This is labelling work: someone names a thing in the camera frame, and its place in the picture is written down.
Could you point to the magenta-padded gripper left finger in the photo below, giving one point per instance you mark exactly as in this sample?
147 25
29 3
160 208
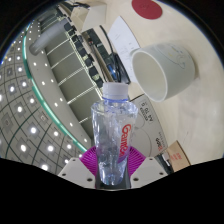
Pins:
76 170

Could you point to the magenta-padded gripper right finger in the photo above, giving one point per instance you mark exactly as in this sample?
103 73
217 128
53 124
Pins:
143 168

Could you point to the clear plastic water bottle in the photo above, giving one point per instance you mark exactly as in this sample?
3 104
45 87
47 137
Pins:
111 133

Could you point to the large white cardboard box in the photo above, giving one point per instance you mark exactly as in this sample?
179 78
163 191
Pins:
146 133

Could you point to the flat brown cardboard sheet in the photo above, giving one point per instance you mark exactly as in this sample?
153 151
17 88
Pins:
178 156

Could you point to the round ceiling lights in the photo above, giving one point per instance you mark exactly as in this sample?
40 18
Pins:
33 130

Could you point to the white ceramic mug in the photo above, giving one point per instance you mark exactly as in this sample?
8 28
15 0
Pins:
173 66

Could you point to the row of black office chairs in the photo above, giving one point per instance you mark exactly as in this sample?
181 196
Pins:
87 59

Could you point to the long curved conference desk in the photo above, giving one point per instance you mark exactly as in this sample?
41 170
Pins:
100 50

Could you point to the white printed paper sheet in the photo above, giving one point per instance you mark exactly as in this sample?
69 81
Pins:
121 36

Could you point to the flat round red coaster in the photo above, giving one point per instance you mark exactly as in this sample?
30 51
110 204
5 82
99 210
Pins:
146 8

